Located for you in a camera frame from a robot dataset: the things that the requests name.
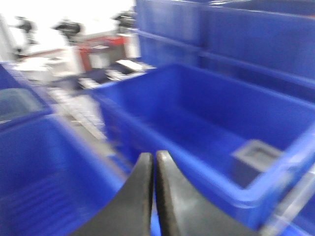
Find blue bin left rear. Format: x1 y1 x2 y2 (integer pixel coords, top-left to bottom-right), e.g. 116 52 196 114
0 61 53 131

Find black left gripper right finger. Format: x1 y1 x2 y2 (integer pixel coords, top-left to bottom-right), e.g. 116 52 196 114
156 150 256 236

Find large empty blue bin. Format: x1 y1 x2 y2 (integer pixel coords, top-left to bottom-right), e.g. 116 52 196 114
91 64 315 230

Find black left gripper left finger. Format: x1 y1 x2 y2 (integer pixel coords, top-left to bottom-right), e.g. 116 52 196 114
71 152 154 236

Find blue bin left front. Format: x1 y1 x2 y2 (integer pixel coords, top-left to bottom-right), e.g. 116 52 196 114
0 115 124 236

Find gray square base block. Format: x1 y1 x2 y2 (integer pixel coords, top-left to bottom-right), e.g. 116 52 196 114
231 139 283 188

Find blue bin right edge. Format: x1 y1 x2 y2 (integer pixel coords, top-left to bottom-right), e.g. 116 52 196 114
135 0 315 102

